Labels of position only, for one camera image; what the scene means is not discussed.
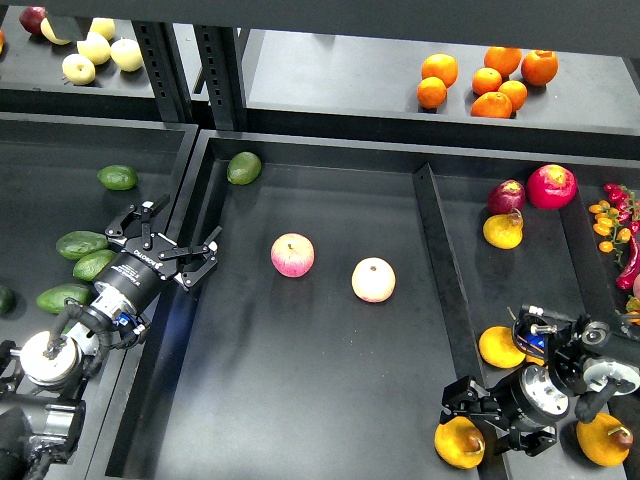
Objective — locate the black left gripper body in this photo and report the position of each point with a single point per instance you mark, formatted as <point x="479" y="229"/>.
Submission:
<point x="136" y="276"/>

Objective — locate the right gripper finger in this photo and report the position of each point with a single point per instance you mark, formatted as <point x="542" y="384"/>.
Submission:
<point x="531" y="443"/>
<point x="469" y="399"/>

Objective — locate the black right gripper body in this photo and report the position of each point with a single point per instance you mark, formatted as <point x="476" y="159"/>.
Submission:
<point x="528" y="401"/>

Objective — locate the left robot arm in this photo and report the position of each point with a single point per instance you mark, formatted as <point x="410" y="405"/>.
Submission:
<point x="43" y="381"/>

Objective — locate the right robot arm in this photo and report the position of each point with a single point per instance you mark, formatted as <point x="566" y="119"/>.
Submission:
<point x="578" y="365"/>

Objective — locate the yellow pear right tray middle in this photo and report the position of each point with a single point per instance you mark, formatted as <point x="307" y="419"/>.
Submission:
<point x="534" y="360"/>

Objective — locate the yellow pear tray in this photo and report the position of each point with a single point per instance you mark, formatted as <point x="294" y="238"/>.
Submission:
<point x="497" y="348"/>
<point x="606" y="441"/>
<point x="534" y="360"/>

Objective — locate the green avocado left upper pile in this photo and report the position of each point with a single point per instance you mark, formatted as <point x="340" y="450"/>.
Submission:
<point x="77" y="244"/>

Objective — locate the green avocado pile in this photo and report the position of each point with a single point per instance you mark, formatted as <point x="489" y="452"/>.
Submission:
<point x="89" y="266"/>
<point x="77" y="244"/>

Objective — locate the green avocado left middle pile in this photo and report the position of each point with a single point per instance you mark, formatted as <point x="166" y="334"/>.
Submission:
<point x="89" y="266"/>

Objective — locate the green avocado upper left tray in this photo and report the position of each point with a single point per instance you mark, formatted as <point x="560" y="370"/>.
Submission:
<point x="118" y="177"/>

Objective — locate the yellow pear right tray left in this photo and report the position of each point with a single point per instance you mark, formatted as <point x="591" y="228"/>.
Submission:
<point x="497" y="348"/>

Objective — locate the round green avocado top centre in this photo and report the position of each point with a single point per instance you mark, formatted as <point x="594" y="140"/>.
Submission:
<point x="243" y="168"/>

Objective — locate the dark avocado at left edge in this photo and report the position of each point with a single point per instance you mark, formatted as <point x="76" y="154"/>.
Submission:
<point x="7" y="299"/>

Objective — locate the pale yellow pear front left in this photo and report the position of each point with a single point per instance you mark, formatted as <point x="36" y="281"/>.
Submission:
<point x="78" y="69"/>

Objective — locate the pale yellow pear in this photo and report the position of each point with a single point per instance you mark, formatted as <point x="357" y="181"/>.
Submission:
<point x="95" y="48"/>
<point x="126" y="54"/>
<point x="103" y="26"/>
<point x="78" y="69"/>

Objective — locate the pale yellow pear right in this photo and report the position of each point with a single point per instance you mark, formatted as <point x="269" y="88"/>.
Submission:
<point x="126" y="54"/>

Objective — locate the pale yellow pear middle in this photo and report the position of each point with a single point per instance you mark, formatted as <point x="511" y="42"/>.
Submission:
<point x="95" y="48"/>

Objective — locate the pale yellow pear back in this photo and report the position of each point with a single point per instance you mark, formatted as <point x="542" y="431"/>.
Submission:
<point x="103" y="26"/>

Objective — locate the pale yellow pear half hidden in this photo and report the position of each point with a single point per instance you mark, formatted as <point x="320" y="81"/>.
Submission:
<point x="48" y="33"/>

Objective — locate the black metal tray divider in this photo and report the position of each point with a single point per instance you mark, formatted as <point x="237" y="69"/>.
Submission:
<point x="452" y="303"/>

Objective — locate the black left tray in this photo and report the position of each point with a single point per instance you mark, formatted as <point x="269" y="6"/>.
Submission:
<point x="49" y="187"/>

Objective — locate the pink red apple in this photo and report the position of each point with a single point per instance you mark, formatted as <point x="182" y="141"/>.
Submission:
<point x="292" y="255"/>

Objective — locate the orange cherry tomatoes lower right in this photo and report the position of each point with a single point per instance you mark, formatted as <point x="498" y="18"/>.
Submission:
<point x="633" y="309"/>

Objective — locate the pale yellow pink apple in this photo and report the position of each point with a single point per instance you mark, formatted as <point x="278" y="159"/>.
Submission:
<point x="373" y="280"/>

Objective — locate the red chili pepper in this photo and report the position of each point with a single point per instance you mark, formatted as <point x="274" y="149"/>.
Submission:
<point x="626" y="278"/>

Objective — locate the large black centre tray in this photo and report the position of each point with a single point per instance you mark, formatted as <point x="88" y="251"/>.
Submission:
<point x="297" y="378"/>

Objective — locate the orange cherry tomato bunch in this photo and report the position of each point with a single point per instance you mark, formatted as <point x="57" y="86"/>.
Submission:
<point x="611" y="225"/>

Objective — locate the bright red apple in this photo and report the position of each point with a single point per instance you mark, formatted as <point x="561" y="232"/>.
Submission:
<point x="551" y="187"/>

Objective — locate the red cherry tomato bunch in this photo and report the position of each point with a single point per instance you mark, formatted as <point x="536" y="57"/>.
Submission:
<point x="623" y="206"/>

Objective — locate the dark red apple on shelf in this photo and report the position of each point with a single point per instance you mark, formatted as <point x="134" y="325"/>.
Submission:
<point x="31" y="18"/>

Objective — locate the orange lower left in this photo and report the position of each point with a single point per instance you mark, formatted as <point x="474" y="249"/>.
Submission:
<point x="431" y="92"/>

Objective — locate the orange bottom front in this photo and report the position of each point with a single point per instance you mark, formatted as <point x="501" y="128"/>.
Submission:
<point x="492" y="105"/>

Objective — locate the small orange right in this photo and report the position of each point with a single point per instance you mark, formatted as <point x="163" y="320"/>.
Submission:
<point x="516" y="91"/>

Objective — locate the black perforated shelf post left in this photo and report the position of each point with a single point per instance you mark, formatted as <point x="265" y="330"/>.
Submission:
<point x="162" y="62"/>

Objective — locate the black perforated shelf post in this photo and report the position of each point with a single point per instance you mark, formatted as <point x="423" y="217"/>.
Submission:
<point x="221" y="65"/>
<point x="162" y="62"/>

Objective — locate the black perforated shelf post right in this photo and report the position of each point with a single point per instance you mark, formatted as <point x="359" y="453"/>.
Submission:
<point x="221" y="65"/>

